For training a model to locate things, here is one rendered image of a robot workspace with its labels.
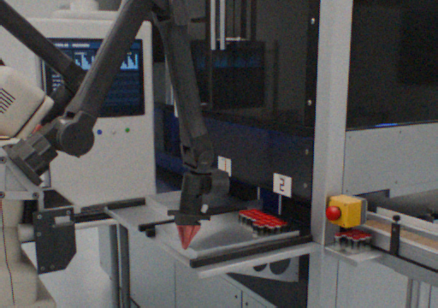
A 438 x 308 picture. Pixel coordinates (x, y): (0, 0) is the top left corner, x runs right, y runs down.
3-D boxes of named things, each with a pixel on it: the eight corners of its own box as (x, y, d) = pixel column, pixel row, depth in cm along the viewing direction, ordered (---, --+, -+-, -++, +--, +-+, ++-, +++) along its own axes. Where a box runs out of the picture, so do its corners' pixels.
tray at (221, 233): (248, 219, 177) (248, 209, 176) (298, 241, 155) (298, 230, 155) (155, 236, 160) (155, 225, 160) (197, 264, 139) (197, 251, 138)
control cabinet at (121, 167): (142, 188, 251) (136, 15, 233) (158, 198, 235) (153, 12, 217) (32, 203, 228) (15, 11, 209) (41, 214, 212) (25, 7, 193)
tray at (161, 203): (224, 192, 212) (224, 184, 211) (263, 208, 190) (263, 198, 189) (145, 204, 195) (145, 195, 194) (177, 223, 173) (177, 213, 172)
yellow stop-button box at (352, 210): (346, 217, 152) (347, 193, 150) (365, 224, 146) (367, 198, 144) (326, 222, 148) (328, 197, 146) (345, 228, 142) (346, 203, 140)
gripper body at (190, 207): (210, 222, 141) (215, 195, 140) (176, 222, 136) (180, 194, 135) (198, 216, 147) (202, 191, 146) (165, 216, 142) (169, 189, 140)
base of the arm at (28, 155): (0, 149, 118) (10, 157, 108) (28, 125, 120) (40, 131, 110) (26, 176, 122) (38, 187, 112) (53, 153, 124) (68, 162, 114)
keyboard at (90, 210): (148, 203, 226) (148, 197, 225) (162, 210, 214) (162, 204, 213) (53, 216, 207) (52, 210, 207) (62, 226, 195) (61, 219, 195)
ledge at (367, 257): (359, 244, 159) (359, 238, 158) (393, 257, 148) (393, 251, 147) (323, 252, 152) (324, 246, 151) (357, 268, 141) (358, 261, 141)
